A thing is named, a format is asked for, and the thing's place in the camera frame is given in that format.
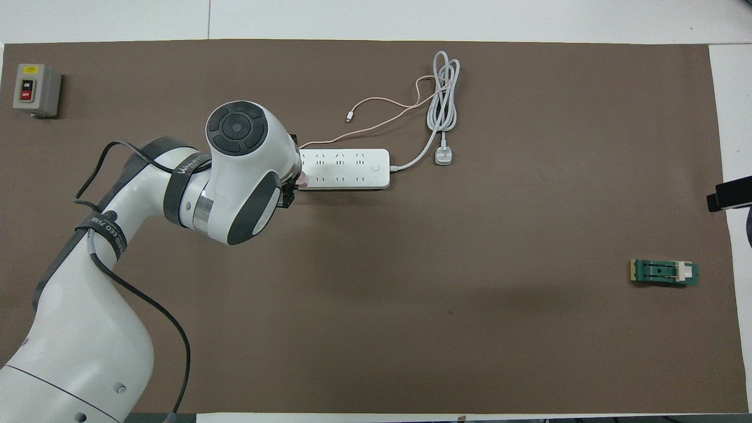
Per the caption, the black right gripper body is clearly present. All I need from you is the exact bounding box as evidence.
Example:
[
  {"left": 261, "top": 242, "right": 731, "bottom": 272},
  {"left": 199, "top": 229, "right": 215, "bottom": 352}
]
[{"left": 714, "top": 175, "right": 752, "bottom": 206}]

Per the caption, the thin pink charger cable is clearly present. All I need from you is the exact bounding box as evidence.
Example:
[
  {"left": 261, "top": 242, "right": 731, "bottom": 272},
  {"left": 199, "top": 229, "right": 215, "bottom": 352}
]
[{"left": 298, "top": 76, "right": 453, "bottom": 149}]

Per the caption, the white power strip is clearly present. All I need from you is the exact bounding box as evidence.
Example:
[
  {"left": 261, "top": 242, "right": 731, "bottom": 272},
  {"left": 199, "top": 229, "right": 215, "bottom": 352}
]
[{"left": 297, "top": 148, "right": 391, "bottom": 190}]

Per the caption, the brown table mat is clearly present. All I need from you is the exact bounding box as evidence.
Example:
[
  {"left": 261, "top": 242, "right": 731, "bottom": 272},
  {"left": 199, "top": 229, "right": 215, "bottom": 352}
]
[{"left": 0, "top": 39, "right": 748, "bottom": 415}]

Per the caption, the green knife switch block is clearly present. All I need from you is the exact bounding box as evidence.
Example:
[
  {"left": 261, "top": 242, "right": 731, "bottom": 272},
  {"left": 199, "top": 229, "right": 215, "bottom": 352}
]
[{"left": 630, "top": 258, "right": 700, "bottom": 288}]

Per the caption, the white power cord with plug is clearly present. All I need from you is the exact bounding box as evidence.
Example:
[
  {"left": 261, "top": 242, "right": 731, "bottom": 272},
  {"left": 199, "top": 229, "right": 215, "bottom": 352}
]
[{"left": 389, "top": 51, "right": 460, "bottom": 171}]

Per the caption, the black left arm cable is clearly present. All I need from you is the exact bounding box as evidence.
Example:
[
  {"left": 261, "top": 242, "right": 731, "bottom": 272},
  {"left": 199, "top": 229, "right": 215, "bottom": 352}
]
[{"left": 73, "top": 140, "right": 203, "bottom": 415}]

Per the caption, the grey push-button switch box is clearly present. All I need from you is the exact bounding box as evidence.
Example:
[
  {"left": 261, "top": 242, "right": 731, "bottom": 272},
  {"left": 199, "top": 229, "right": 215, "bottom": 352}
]
[{"left": 13, "top": 63, "right": 62, "bottom": 118}]

